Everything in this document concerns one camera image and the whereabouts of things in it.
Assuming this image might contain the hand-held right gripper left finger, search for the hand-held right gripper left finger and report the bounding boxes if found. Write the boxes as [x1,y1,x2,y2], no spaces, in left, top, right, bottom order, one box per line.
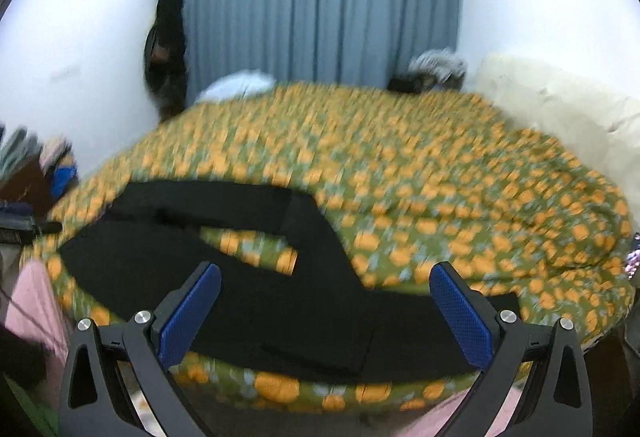
[59,261,223,437]

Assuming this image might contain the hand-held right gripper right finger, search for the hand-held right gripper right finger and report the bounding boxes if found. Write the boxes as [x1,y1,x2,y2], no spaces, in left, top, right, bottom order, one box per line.
[429,261,593,437]

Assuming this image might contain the black pants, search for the black pants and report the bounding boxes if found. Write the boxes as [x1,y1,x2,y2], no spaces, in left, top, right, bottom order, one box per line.
[57,177,521,378]

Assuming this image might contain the clothes rack with garments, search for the clothes rack with garments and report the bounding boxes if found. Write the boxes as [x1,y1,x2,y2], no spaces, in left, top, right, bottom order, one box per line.
[0,122,81,218]

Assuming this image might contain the pink sheet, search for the pink sheet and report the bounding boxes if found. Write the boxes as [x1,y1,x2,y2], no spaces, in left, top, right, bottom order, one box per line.
[0,259,531,437]

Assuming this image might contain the dark cloth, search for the dark cloth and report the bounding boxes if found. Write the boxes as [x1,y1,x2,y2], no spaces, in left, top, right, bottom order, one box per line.
[387,73,436,94]
[0,324,51,398]

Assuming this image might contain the orange floral green blanket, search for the orange floral green blanket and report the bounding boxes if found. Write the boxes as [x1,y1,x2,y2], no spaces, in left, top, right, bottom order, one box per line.
[30,82,636,418]

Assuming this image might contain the small red patterned object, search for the small red patterned object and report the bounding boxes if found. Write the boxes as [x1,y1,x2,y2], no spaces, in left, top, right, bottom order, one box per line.
[622,234,640,288]

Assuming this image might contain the black hanging garment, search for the black hanging garment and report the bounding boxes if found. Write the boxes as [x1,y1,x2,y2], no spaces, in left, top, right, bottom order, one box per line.
[142,0,190,123]

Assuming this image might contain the cream pillows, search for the cream pillows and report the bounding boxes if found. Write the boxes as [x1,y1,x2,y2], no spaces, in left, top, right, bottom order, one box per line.
[472,53,640,198]

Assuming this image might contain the white pillow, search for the white pillow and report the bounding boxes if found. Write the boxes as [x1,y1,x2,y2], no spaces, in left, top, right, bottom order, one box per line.
[195,70,276,104]

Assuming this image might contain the grey clothes pile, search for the grey clothes pile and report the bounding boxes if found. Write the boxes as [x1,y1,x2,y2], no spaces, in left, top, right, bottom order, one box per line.
[407,48,468,90]

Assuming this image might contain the blue curtain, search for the blue curtain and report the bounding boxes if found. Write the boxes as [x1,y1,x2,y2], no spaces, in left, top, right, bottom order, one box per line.
[172,0,461,105]

